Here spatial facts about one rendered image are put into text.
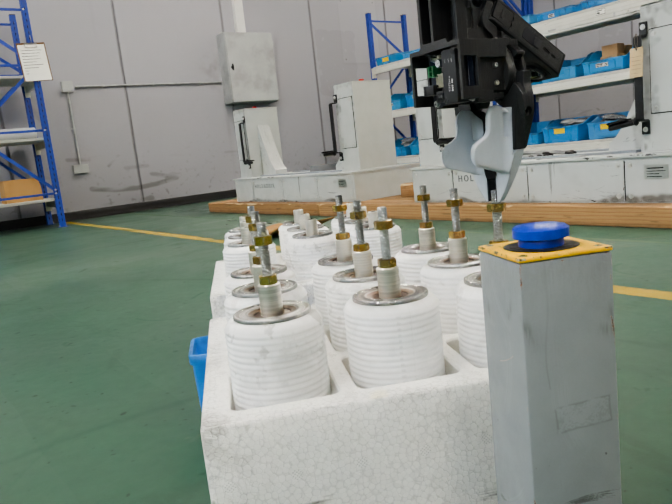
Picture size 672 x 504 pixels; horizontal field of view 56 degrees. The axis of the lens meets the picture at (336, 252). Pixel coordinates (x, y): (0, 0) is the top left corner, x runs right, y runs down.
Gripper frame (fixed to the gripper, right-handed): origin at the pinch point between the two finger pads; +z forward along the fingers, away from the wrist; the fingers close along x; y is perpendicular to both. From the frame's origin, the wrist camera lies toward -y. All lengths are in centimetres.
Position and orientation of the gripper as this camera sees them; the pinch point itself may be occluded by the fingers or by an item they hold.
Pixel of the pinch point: (499, 187)
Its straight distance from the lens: 65.9
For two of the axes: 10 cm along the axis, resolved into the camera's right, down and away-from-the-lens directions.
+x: 5.2, 0.8, -8.5
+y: -8.5, 1.7, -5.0
